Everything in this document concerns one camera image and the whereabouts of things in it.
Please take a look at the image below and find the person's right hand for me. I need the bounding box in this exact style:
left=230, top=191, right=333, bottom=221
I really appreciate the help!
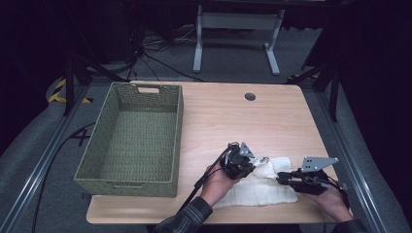
left=307, top=184, right=353, bottom=223

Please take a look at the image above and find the person's left hand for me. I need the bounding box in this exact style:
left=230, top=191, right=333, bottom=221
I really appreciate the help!
left=199, top=164, right=241, bottom=208

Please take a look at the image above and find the long black floor cable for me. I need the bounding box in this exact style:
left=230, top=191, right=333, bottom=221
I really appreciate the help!
left=30, top=121, right=97, bottom=233

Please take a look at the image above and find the black floor tape mark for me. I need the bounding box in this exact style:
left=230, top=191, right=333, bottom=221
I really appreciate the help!
left=69, top=128, right=91, bottom=148

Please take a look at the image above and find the right hand-held gripper black cable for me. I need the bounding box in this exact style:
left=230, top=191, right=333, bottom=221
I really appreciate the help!
left=326, top=176, right=352, bottom=209

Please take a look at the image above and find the bundle of black floor cables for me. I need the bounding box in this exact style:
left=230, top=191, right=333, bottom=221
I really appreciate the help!
left=127, top=18, right=206, bottom=83

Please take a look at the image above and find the green woven basket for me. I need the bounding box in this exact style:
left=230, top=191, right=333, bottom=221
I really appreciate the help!
left=73, top=82, right=185, bottom=199

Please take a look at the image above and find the white towel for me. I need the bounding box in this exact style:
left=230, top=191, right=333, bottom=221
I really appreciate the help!
left=212, top=156, right=299, bottom=210

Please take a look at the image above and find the black tripod stand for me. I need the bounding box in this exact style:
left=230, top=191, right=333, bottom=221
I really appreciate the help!
left=286, top=61, right=342, bottom=123
left=62, top=54, right=130, bottom=117

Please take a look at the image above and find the grey metal desk frame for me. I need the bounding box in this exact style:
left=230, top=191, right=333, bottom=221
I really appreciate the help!
left=192, top=4, right=286, bottom=77

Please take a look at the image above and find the yellow black floor tape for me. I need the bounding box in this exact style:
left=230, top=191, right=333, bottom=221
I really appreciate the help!
left=48, top=78, right=93, bottom=105

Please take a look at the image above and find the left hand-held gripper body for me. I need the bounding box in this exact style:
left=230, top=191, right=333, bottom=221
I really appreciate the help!
left=220, top=141, right=257, bottom=180

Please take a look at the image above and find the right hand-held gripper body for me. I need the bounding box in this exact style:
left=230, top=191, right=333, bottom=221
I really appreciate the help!
left=290, top=156, right=340, bottom=196

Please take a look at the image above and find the grey metal floor rail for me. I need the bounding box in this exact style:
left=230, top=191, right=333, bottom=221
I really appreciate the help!
left=0, top=83, right=92, bottom=233
left=315, top=91, right=390, bottom=233

